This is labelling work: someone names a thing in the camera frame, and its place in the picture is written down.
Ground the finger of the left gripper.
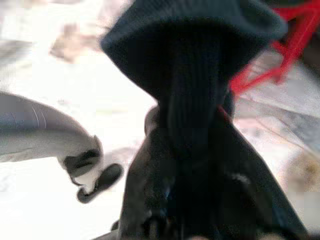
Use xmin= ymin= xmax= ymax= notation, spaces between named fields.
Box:
xmin=76 ymin=162 xmax=125 ymax=204

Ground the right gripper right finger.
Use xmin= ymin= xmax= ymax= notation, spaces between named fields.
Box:
xmin=224 ymin=117 xmax=308 ymax=240

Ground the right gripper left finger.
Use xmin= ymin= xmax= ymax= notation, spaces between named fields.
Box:
xmin=119 ymin=106 xmax=162 ymax=240

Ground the red plastic hanger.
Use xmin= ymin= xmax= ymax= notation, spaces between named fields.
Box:
xmin=228 ymin=0 xmax=320 ymax=95

